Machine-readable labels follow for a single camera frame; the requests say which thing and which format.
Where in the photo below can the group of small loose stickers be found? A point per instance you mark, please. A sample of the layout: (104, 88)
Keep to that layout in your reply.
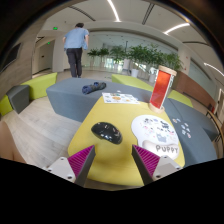
(183, 128)

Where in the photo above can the wooden chair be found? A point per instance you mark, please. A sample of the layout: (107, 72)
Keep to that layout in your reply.
(216, 123)

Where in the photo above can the lime green seat block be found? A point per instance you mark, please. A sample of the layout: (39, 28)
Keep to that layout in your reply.
(41, 85)
(4, 106)
(181, 98)
(128, 80)

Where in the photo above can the grey upholstered seat block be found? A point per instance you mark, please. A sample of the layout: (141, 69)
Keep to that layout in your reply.
(200, 118)
(198, 148)
(70, 96)

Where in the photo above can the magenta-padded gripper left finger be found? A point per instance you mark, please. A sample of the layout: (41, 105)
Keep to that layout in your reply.
(63, 166)

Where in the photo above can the white sticker sheet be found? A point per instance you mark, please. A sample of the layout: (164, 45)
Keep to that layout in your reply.
(120, 98)

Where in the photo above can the dark blue folded umbrella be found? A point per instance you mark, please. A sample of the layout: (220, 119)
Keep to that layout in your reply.
(93, 87)

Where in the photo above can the black wall screen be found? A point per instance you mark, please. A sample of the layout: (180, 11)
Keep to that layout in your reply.
(10, 56)

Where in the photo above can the brown wooden counter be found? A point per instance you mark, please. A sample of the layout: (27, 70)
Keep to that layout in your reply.
(195, 88)

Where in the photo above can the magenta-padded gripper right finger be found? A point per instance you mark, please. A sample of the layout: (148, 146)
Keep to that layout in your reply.
(160, 166)

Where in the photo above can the ceiling strip lights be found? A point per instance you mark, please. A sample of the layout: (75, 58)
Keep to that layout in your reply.
(113, 10)

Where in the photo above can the person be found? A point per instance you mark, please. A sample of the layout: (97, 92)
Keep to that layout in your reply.
(75, 43)
(8, 143)

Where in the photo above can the black computer mouse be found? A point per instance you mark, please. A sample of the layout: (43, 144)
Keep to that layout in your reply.
(106, 132)

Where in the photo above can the dark grey cube stool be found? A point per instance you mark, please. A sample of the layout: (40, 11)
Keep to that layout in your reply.
(18, 98)

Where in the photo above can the row of potted green plants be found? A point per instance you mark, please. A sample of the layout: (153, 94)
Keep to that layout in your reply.
(143, 55)

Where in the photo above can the green exit sign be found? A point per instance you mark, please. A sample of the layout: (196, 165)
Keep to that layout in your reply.
(55, 28)

